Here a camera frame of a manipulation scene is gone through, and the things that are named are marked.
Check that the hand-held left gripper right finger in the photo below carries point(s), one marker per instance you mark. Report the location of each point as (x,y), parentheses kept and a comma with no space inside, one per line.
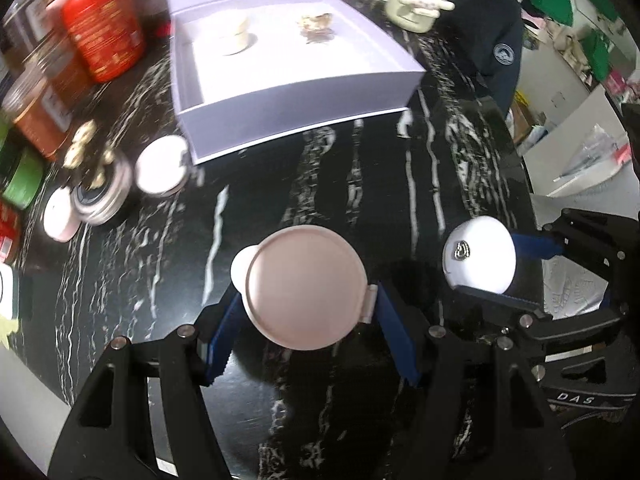
(397,335)

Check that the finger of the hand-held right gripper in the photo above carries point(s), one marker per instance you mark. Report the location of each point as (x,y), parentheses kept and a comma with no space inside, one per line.
(537,247)
(505,300)

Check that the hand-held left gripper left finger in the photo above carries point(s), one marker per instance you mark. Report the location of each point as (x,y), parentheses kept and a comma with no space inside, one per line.
(220,342)

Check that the pale blue round compact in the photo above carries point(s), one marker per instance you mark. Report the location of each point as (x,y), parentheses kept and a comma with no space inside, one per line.
(480,255)

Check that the round case with ears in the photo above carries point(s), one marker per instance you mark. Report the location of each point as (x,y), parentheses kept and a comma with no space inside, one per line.
(300,285)

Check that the lavender gift box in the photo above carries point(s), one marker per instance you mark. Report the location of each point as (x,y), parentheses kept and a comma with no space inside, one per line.
(300,90)

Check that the cream white round compact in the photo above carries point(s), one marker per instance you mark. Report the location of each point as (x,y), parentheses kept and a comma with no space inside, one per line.
(235,35)

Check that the bear claw hair clip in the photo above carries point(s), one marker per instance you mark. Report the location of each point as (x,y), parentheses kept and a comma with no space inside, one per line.
(315,22)

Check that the white leaf pattern cloth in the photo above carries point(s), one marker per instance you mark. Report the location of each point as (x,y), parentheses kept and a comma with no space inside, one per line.
(570,285)

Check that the white cardboard box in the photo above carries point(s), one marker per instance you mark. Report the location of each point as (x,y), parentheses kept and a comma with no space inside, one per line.
(565,160)

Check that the lilac round compact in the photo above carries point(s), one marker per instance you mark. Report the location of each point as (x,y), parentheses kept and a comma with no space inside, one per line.
(160,165)

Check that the green leaf coaster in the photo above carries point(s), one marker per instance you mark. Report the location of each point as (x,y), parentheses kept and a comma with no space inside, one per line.
(6,332)

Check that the white square device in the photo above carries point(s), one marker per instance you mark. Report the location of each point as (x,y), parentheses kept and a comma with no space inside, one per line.
(6,290)

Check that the red label jar black lid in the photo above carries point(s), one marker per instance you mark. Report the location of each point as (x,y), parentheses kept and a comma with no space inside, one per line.
(6,230)

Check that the short green label jar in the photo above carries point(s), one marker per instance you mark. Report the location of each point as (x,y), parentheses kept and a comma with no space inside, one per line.
(22,180)

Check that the orange peel jar white label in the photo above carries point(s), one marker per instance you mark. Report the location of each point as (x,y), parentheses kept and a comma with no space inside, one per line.
(35,115)

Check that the red tin canister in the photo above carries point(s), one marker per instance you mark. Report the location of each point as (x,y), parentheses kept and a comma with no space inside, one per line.
(102,35)

